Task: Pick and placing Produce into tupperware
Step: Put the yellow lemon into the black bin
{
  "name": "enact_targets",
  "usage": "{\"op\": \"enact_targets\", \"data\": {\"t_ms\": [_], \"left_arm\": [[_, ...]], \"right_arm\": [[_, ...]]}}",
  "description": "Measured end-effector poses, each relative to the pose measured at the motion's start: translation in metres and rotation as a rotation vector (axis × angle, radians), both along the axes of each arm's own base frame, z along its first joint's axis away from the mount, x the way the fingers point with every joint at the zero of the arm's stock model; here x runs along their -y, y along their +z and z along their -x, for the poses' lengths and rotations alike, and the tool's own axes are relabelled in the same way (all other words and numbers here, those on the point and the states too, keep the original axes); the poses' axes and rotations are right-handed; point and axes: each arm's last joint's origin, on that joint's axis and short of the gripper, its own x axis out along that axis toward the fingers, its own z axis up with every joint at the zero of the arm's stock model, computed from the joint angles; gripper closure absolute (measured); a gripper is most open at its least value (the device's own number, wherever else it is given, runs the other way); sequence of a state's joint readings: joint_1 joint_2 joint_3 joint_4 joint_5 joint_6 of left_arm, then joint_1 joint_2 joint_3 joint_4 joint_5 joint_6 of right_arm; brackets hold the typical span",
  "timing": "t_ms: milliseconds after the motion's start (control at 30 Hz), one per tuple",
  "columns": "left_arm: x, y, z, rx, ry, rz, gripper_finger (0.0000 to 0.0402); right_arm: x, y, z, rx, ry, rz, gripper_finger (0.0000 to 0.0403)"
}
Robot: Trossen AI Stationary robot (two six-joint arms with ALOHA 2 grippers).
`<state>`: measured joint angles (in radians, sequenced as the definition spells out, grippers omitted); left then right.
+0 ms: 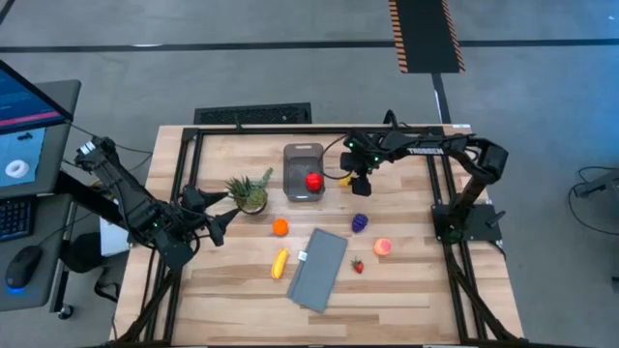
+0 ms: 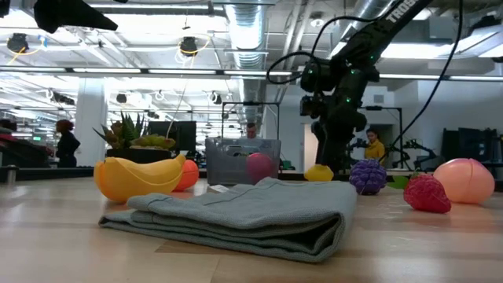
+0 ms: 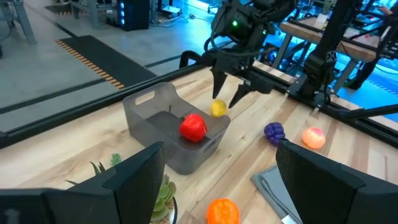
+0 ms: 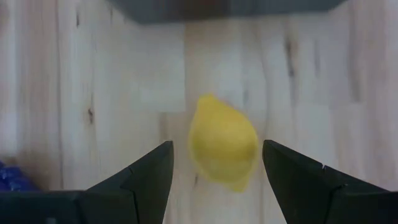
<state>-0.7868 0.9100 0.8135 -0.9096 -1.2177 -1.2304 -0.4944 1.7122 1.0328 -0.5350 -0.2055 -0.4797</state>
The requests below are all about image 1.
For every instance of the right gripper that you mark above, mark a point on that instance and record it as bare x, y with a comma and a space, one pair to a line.
370, 154

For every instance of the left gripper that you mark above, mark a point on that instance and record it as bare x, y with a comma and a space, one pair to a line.
203, 224

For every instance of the yellow toy lemon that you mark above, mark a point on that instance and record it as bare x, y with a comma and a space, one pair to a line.
344, 182

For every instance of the magenta toy fruit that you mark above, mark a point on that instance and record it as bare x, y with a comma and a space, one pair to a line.
314, 182

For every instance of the purple toy grapes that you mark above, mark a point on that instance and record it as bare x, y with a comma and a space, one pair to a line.
359, 223

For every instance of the orange toy orange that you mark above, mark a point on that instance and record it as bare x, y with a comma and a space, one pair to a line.
280, 227

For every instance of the pink toy peach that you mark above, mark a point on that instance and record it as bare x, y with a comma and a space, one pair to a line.
382, 247

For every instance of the yellow toy banana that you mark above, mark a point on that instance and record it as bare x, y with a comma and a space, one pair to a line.
279, 263

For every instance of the red toy strawberry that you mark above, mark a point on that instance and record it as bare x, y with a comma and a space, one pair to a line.
358, 265

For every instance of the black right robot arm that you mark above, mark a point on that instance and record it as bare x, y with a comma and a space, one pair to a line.
435, 147

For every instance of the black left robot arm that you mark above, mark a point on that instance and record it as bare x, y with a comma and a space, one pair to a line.
121, 188

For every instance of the grey translucent tupperware container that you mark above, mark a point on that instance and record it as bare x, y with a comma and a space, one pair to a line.
297, 159

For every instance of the succulent plant in black pot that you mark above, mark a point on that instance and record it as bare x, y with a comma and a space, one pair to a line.
249, 195

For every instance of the black floor vent grille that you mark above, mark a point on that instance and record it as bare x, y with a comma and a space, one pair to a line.
252, 113

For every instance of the white box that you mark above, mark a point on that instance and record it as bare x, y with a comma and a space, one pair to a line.
113, 238

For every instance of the grey folded towel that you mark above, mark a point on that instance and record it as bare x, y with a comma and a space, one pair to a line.
316, 276

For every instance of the black bag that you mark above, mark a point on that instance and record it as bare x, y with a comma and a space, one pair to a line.
83, 252

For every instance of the black mat with striped edges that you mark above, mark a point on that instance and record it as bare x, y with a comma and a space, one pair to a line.
425, 36

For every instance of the grey desk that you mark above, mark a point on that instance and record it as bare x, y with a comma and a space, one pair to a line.
58, 159

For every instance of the black caster wheel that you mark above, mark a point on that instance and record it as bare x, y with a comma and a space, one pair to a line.
65, 311

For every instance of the black keyboard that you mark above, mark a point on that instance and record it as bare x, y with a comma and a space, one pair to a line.
14, 217

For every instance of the black computer mouse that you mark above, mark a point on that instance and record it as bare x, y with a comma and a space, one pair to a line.
21, 267

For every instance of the computer monitor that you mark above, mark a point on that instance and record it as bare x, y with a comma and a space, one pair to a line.
24, 106

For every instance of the grey equipment leg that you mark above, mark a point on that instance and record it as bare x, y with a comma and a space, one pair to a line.
602, 182

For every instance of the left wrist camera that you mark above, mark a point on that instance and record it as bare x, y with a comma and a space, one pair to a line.
193, 197

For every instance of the black metal table frame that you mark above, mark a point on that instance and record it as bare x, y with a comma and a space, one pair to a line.
271, 130

